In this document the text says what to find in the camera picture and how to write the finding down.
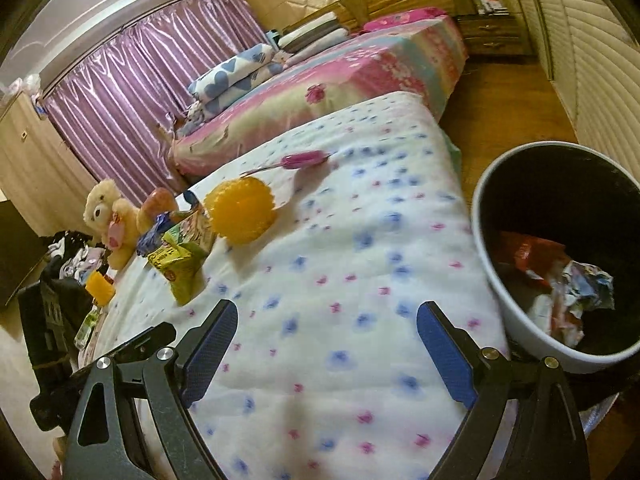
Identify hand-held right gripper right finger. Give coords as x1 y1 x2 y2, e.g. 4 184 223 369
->
416 301 592 480

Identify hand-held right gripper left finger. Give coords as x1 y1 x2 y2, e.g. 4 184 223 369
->
65 299 239 480

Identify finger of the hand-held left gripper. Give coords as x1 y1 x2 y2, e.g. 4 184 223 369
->
90 322 177 368

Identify yellow green snack wrapper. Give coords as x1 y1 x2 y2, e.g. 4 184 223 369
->
145 240 207 306

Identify white trash bin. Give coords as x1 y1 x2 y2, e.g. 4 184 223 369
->
471 141 640 375

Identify blue snack packet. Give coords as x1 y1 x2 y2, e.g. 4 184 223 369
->
136 212 173 256

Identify small green box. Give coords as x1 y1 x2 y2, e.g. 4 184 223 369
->
165 209 216 251

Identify red snack packet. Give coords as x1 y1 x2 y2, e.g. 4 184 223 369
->
500 232 571 286

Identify yellow spiky ball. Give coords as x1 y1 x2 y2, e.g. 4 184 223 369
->
204 176 278 245

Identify colourful wrapper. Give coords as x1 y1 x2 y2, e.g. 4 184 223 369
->
550 260 615 346

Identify clear green plastic wrapper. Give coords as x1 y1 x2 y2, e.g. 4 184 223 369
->
74 307 103 351

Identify black bag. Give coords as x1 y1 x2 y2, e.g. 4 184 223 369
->
17 277 96 376

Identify pile of clothes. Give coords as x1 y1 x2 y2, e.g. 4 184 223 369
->
47 230 108 281

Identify white floral blanket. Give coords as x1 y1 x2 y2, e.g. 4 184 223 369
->
75 91 511 480

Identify cream teddy bear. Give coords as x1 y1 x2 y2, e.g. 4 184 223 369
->
82 178 141 271

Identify red yellow apple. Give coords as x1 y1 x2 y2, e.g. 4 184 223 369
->
137 187 180 233

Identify light wooden cabinet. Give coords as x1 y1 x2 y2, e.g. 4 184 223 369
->
0 87 98 233

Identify purple satin curtain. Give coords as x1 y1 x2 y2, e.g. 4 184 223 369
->
42 0 271 206

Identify folded heart print quilt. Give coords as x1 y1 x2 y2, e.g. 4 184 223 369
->
200 60 291 116

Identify heart pattern pillows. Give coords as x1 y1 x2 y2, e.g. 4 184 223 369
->
189 42 278 98

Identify bed with pink floral sheet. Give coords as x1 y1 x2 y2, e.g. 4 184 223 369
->
170 15 468 176

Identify wooden nightstand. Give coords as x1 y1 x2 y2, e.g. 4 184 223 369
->
456 12 536 58

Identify pink floral pillow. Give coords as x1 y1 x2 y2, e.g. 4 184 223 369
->
362 6 446 33

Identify striped pillow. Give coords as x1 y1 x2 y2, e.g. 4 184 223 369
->
277 10 341 45

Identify louvred sliding wardrobe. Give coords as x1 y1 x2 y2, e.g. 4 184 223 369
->
505 0 640 161

